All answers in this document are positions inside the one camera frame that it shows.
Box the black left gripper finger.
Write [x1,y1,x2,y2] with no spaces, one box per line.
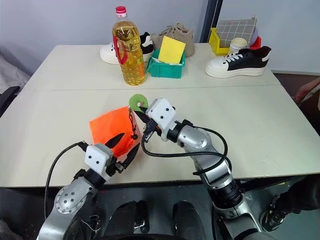
[104,133,125,151]
[121,144,140,169]

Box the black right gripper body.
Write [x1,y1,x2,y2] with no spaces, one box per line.
[142,120,163,144]

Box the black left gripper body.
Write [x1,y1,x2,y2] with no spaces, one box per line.
[105,156,126,177]

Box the green ring pendant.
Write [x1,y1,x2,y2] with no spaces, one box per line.
[128,93,149,112]

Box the orange fabric pouch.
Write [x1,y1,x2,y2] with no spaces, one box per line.
[89,105,141,158]

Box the green plastic bin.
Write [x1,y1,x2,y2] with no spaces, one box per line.
[146,48,187,79]

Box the dark rounded shape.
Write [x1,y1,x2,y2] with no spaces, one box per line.
[106,200,141,240]
[172,200,202,240]

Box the cooking oil bottle red cap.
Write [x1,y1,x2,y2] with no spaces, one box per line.
[111,6,148,87]

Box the yellow sponge cloth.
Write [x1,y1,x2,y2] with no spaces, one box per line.
[157,35,187,65]

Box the beige lace-up shoe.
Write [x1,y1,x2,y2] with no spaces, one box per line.
[150,22,196,58]

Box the yellow plastic bin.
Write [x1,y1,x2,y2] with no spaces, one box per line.
[209,27,232,56]

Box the white black platform sneaker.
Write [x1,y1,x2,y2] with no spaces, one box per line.
[204,45,273,79]

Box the white paper cup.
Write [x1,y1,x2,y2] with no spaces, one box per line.
[229,37,249,54]

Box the black chair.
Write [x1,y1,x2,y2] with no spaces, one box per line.
[0,85,21,119]

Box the grey checked cloth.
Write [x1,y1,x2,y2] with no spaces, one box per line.
[215,15,259,48]

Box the grey fabric cover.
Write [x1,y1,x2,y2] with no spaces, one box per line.
[0,46,32,94]

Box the red plastic bin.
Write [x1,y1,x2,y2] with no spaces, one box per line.
[249,36,263,50]

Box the bystander bare hand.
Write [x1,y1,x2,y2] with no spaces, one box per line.
[294,76,320,105]

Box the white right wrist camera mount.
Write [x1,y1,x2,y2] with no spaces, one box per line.
[145,98,177,142]

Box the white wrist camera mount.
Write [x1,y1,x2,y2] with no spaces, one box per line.
[145,98,177,142]
[84,142,114,183]

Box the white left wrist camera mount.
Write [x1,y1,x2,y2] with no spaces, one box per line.
[84,142,114,183]

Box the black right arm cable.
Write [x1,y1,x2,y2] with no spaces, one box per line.
[141,126,229,176]

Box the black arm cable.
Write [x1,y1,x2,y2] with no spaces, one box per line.
[141,126,229,176]
[43,140,88,219]

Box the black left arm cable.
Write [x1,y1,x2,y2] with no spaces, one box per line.
[43,140,88,219]

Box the dark vertical post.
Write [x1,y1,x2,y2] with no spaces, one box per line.
[199,0,224,44]

